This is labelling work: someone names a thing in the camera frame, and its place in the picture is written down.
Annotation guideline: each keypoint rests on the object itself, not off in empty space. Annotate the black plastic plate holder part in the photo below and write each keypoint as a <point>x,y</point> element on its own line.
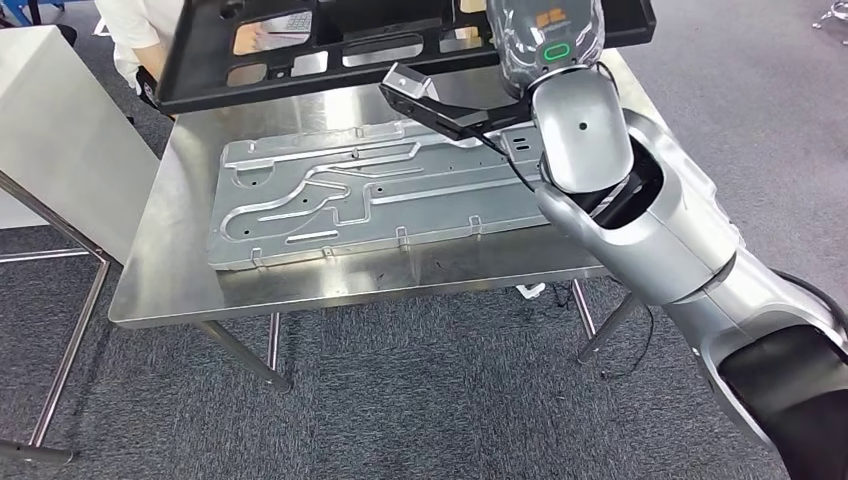
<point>199,73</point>

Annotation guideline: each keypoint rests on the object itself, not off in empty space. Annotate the person's right forearm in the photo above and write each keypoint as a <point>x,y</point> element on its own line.
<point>151,66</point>

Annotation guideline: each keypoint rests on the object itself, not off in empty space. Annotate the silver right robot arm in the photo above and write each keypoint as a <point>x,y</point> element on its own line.
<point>649,238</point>

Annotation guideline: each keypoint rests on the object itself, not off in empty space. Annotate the stainless steel workbench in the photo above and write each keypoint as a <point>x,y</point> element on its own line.
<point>172,265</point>

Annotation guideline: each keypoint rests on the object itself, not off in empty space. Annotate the grey moulded panel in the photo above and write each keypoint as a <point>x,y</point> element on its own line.
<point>430,218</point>

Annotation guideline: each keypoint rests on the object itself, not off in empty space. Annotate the white power strip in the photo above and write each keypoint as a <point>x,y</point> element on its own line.
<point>530,290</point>

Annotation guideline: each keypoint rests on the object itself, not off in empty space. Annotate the person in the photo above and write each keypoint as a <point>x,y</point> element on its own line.
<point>132,26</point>

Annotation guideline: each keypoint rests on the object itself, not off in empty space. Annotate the white table with steel legs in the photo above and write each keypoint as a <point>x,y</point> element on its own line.
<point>60,132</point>

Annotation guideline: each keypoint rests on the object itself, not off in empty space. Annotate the chrome chair base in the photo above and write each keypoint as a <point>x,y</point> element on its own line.
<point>831,16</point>

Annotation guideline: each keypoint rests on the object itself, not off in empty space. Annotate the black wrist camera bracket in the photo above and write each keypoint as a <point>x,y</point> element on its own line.
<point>444,122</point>

